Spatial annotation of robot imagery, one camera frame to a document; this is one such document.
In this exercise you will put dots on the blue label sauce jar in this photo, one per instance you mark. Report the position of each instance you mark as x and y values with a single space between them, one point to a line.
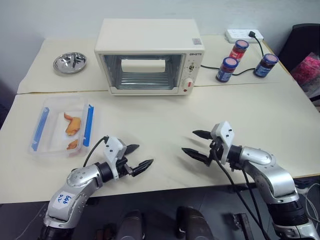
226 71
265 66

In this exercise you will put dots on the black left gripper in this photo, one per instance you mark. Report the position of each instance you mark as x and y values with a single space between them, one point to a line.
123 165

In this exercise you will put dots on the clear plastic box blue clips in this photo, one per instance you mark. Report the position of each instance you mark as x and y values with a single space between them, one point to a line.
42 150

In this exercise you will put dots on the round steel plate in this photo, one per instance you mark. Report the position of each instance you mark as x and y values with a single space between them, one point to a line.
70 63

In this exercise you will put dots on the white power strip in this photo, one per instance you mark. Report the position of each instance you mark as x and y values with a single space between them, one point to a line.
237 33

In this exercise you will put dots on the dark rounded shape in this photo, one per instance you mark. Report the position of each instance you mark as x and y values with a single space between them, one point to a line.
131 225
192 222

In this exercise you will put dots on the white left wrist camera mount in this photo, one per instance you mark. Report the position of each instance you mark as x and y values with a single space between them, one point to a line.
112 150

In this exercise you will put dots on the red label sauce jar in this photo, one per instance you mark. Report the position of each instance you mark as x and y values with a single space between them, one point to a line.
237 52

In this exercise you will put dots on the large orange chicken wing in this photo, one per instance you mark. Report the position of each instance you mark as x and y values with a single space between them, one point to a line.
73 123

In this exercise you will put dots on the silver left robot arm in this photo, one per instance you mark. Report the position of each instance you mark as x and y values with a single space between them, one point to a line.
75 185

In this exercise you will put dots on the white knob with red marker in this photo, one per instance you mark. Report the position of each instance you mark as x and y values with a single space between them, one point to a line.
188 83

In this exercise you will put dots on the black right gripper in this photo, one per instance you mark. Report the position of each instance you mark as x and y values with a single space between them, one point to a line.
217 152

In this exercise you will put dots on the black power plug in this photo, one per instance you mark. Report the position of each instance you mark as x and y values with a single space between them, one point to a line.
252 34

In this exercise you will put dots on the black chair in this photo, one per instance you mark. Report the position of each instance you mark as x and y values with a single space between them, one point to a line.
295 40

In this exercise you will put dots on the clear bag with pink contents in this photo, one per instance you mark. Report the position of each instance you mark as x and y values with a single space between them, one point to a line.
308 66

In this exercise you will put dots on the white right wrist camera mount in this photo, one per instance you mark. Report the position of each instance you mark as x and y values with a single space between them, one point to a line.
225 136

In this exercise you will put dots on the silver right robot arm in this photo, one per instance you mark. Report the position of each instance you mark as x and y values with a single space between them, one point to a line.
272 175

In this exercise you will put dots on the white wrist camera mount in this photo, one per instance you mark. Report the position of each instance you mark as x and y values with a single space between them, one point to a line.
225 136
112 150

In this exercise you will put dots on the white toaster oven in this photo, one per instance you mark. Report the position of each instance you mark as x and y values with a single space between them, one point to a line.
150 32

